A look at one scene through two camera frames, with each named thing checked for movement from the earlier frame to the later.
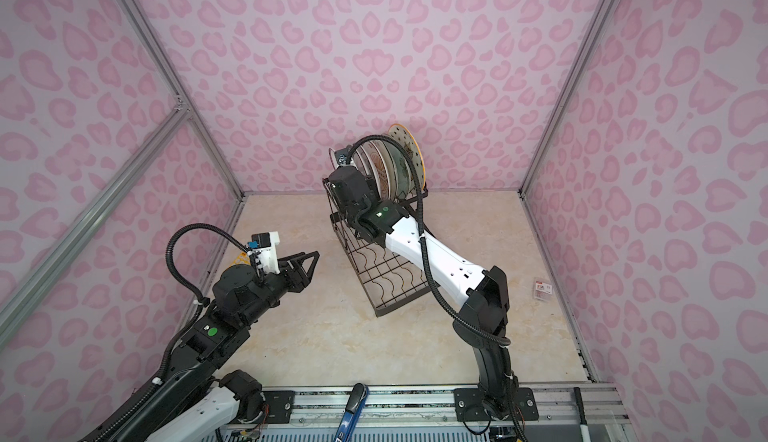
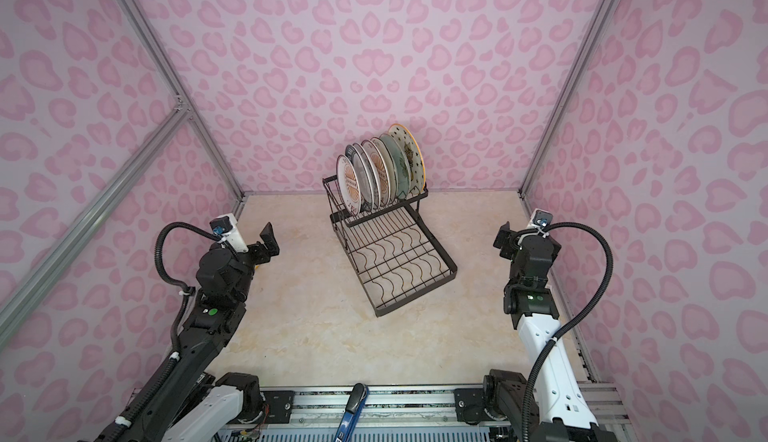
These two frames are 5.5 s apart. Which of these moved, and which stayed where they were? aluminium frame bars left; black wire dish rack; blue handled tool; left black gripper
Moved: left black gripper
Stayed: black wire dish rack; aluminium frame bars left; blue handled tool
